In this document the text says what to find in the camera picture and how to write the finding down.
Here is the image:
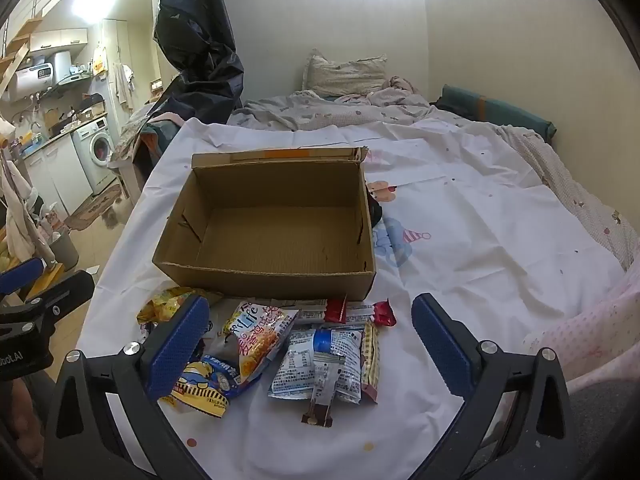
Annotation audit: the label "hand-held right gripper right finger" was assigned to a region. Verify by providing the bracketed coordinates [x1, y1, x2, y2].
[407, 292, 586, 480]

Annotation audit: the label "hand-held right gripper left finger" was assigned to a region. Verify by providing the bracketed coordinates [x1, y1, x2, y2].
[44, 294, 211, 480]

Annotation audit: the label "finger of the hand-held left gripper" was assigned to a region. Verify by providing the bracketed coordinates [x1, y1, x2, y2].
[0, 258, 45, 295]
[25, 270, 96, 317]

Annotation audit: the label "blue yellow cartoon snack packet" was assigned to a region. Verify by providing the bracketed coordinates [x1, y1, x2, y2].
[159, 352, 243, 418]

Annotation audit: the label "yellow checkered snack packet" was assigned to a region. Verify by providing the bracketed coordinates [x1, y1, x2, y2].
[360, 321, 382, 405]

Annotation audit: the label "orange white snack packet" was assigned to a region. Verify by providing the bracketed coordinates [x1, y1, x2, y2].
[220, 302, 300, 386]

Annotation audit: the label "brown cardboard box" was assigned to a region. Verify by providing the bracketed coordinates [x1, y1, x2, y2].
[151, 146, 377, 301]

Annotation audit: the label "white blue snack packet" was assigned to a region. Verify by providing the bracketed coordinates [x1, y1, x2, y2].
[267, 327, 366, 406]

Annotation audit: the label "silver brown stick snack packet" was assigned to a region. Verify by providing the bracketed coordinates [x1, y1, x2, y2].
[300, 352, 347, 428]

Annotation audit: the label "grey trash bin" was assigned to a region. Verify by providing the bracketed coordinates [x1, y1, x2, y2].
[50, 230, 81, 271]

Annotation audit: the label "hanging white cloth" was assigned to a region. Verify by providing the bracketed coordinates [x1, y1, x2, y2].
[0, 155, 56, 266]

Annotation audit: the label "patterned floor mat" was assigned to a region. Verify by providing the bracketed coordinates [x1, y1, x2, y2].
[64, 183, 123, 231]

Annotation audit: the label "white base cabinet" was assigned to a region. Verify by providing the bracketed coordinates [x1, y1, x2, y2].
[22, 135, 93, 216]

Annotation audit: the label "white washing machine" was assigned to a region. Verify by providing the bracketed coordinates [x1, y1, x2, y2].
[71, 117, 118, 196]

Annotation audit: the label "black plastic bag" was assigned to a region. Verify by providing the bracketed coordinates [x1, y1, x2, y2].
[367, 187, 385, 229]

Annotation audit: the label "pink blanket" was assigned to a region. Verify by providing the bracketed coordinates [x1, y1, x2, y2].
[522, 260, 640, 396]

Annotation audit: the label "pile of clothes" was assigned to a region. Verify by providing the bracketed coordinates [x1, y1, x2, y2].
[115, 102, 183, 166]

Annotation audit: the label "white water heater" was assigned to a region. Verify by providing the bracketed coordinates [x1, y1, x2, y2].
[9, 62, 57, 102]

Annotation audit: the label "range hood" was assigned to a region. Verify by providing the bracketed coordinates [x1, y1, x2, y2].
[52, 51, 96, 92]

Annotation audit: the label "hanging white towel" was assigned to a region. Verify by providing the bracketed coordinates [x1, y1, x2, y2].
[111, 62, 136, 111]

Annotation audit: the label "wooden staircase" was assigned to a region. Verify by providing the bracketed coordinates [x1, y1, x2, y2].
[0, 15, 43, 101]

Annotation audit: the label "green cushion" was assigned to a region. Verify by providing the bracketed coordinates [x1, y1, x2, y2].
[435, 85, 557, 142]

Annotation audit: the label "tall white cabinet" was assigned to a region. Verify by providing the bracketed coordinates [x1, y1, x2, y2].
[100, 19, 133, 68]

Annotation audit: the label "grey patterned duvet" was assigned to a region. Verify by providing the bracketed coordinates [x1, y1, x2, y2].
[227, 77, 432, 132]

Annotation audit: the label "patterned pillow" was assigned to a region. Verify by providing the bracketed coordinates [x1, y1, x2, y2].
[302, 49, 388, 96]

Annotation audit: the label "black hanging garment cover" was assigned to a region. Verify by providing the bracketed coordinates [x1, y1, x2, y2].
[152, 0, 245, 126]

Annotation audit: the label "white wall cabinet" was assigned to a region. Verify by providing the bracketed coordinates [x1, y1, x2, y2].
[29, 27, 90, 53]

